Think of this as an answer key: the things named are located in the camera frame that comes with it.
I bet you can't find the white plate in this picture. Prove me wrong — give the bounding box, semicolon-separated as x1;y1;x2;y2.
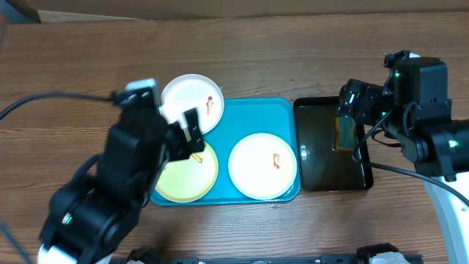
228;133;298;200
159;74;224;134

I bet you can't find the white plate right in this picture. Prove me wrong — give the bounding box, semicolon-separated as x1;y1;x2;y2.
228;133;298;200

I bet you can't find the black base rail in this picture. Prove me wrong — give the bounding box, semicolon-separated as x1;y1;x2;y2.
124;243;424;264

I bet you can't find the yellow-green plate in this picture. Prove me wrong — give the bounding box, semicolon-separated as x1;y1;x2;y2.
155;142;218;203

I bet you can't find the green yellow sponge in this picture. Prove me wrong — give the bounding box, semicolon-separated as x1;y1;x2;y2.
333;117;357;151

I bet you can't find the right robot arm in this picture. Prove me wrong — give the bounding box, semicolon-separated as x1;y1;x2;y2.
337;50;468;263

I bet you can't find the black water tray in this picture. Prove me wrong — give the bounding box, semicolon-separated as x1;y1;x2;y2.
294;96;374;191

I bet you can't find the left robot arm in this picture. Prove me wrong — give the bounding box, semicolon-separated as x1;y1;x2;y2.
37;106;204;263

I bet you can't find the white plate top left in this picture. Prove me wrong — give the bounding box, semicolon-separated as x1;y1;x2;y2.
159;74;224;134

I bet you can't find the teal plastic tray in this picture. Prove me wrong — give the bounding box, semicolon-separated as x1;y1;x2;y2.
147;97;302;207

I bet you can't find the black cable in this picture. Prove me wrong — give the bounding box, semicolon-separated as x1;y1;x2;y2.
351;102;469;208
0;92;114;122

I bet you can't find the left black cable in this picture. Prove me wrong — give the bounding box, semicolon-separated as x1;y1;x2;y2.
0;92;114;122

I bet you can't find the right black cable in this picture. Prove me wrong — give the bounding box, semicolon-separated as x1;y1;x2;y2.
351;102;469;208

